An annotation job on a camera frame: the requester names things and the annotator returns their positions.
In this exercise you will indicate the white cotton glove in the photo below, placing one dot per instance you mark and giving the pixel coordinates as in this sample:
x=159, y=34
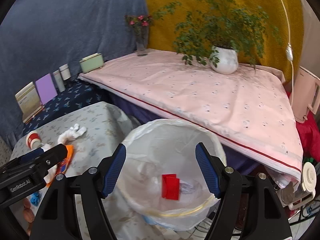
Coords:
x=71, y=134

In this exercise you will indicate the trash bin with white liner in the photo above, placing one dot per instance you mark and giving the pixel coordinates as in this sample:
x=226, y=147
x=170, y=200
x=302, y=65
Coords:
x=162, y=147

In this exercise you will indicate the orange plastic bag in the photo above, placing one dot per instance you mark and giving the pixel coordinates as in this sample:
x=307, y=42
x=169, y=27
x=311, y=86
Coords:
x=63, y=165

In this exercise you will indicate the red paper cup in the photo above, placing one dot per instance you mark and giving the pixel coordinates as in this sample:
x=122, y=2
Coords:
x=33, y=140

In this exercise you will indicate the person's left hand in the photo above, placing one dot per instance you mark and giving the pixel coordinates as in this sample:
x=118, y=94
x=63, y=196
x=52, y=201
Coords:
x=28, y=215

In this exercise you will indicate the purple card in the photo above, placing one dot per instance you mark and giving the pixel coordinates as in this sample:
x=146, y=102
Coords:
x=46, y=89

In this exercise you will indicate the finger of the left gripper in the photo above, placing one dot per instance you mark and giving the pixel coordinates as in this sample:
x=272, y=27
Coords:
x=33, y=154

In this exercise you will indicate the white cosmetic jar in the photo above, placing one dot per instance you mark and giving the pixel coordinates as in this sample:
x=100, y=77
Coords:
x=65, y=73

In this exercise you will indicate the mustard yellow curtain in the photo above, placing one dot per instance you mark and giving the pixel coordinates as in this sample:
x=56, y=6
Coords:
x=290, y=23

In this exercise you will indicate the pink white appliance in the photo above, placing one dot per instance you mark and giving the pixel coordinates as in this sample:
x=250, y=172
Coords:
x=305, y=95

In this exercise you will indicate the floral grey tablecloth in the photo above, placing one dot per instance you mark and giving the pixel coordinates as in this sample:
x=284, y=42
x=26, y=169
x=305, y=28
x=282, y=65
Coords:
x=107, y=126

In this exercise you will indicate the glass vase with pink flowers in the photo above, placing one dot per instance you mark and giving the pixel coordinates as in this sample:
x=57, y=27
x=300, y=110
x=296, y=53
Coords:
x=140, y=25

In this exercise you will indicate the blue ribbon scrap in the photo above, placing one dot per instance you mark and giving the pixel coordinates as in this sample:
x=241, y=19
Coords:
x=35, y=198

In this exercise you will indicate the white paper receipt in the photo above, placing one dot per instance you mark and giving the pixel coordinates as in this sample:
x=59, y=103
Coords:
x=188, y=187

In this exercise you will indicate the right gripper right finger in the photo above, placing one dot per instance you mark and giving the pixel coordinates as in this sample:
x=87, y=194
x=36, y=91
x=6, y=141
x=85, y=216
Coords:
x=265, y=217

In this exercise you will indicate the blue grey blanket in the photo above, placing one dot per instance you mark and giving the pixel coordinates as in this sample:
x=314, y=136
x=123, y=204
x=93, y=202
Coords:
x=39, y=36

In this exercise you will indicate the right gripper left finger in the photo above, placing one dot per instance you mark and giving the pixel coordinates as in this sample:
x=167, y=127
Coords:
x=56, y=217

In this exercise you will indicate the white cosmetic tube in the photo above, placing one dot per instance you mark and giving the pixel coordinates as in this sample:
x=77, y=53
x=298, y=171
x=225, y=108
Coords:
x=59, y=81

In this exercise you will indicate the red gift envelope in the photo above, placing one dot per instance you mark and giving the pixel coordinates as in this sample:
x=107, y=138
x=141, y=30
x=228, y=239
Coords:
x=170, y=187

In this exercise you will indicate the navy floral cloth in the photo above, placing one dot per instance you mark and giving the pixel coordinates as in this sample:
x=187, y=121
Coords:
x=78, y=96

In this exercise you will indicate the white knitted cloth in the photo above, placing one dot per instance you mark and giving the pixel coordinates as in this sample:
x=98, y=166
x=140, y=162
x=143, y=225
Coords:
x=52, y=171

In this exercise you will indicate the mint green tissue box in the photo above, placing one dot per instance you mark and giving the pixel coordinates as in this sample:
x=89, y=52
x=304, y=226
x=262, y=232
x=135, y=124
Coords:
x=91, y=62

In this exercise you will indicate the green plant in white pot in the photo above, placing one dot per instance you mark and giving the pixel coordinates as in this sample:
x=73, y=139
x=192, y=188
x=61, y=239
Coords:
x=201, y=30

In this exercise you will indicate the pink dotted sheet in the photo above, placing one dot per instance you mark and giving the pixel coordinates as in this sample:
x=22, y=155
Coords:
x=248, y=110

